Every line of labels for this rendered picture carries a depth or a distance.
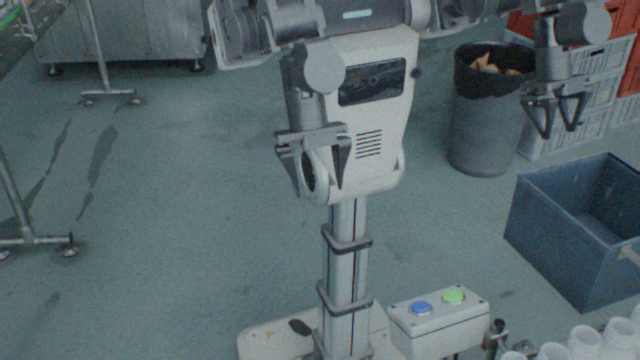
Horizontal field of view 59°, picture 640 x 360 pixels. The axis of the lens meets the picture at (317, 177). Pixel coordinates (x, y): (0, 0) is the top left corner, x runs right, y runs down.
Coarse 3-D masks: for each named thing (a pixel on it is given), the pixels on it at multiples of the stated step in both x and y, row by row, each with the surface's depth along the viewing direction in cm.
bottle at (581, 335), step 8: (576, 328) 79; (584, 328) 79; (592, 328) 78; (576, 336) 80; (584, 336) 80; (592, 336) 79; (568, 344) 79; (576, 344) 77; (584, 344) 76; (592, 344) 79; (576, 352) 77; (584, 352) 77; (592, 352) 77
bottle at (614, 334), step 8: (616, 320) 80; (624, 320) 80; (608, 328) 79; (616, 328) 81; (624, 328) 81; (632, 328) 79; (600, 336) 82; (608, 336) 79; (616, 336) 78; (624, 336) 77; (632, 336) 77; (600, 344) 81; (608, 344) 80; (616, 344) 79; (624, 344) 78; (632, 344) 79; (600, 352) 80; (608, 352) 80; (616, 352) 79; (624, 352) 79; (632, 352) 80
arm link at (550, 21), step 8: (544, 16) 94; (552, 16) 92; (536, 24) 94; (544, 24) 93; (552, 24) 92; (536, 32) 94; (544, 32) 93; (552, 32) 92; (536, 40) 95; (544, 40) 93; (552, 40) 93; (536, 48) 95
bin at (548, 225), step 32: (576, 160) 153; (608, 160) 157; (544, 192) 155; (576, 192) 161; (608, 192) 160; (512, 224) 154; (544, 224) 142; (576, 224) 131; (608, 224) 162; (544, 256) 145; (576, 256) 134; (608, 256) 126; (576, 288) 136; (608, 288) 134; (608, 320) 136
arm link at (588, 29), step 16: (528, 0) 92; (576, 0) 89; (592, 0) 86; (560, 16) 90; (576, 16) 87; (592, 16) 85; (608, 16) 86; (560, 32) 90; (576, 32) 87; (592, 32) 86; (608, 32) 87
